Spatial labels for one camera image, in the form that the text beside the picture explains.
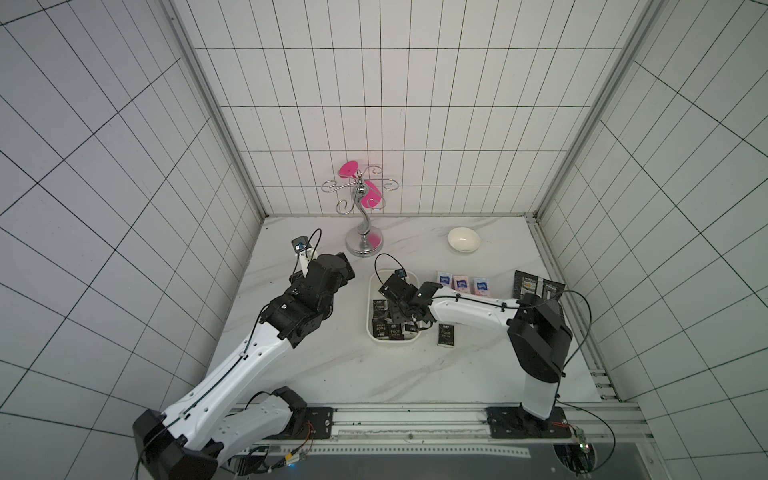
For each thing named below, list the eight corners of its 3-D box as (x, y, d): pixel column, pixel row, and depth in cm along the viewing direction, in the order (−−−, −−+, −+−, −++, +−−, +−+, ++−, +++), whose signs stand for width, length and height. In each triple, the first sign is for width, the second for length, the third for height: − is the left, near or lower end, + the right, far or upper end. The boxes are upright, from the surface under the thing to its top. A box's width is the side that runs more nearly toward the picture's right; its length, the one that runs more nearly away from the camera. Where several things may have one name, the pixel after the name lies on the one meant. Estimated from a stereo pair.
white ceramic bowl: (449, 257, 109) (452, 248, 104) (446, 236, 115) (448, 227, 111) (479, 257, 109) (482, 248, 104) (473, 236, 115) (477, 227, 111)
